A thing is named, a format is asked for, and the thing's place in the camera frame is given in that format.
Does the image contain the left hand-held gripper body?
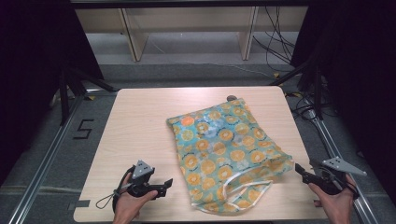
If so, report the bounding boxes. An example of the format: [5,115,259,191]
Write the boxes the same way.
[125,160,156,198]

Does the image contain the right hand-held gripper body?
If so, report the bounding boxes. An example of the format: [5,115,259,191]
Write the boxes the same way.
[320,157,368,196]

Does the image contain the orange-print teal fabric bag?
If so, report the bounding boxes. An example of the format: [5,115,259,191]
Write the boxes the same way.
[166,97,295,216]

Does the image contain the person's right hand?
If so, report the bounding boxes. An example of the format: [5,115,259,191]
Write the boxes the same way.
[308,175,358,217]

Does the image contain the person's left hand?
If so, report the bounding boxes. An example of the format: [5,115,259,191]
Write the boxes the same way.
[113,174,159,218]

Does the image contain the black metal stand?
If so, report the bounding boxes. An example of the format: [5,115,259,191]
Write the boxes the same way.
[269,59,325,121]
[58,66,117,126]

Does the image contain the dark curtain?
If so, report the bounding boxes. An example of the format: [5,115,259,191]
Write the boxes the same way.
[0,0,105,185]
[290,0,396,207]

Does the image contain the light wooden desk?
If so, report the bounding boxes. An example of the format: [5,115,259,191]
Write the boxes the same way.
[70,0,310,63]

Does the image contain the aluminium floor rail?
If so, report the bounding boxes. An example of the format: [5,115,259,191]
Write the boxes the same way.
[306,108,380,224]
[7,92,86,224]

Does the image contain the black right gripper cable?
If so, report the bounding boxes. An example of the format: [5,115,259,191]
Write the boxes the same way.
[342,174,361,200]

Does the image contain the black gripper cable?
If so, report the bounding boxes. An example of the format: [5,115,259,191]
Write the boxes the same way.
[111,165,136,214]
[342,174,361,200]

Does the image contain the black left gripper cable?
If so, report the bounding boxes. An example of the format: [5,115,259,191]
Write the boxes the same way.
[111,165,136,214]

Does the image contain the thin grey cord loop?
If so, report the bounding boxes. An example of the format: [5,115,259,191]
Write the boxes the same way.
[95,189,120,210]

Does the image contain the black floor cables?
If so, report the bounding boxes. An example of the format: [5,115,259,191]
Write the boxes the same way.
[284,90,325,121]

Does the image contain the bundle of black cables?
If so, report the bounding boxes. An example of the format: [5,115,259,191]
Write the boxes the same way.
[252,6,297,73]

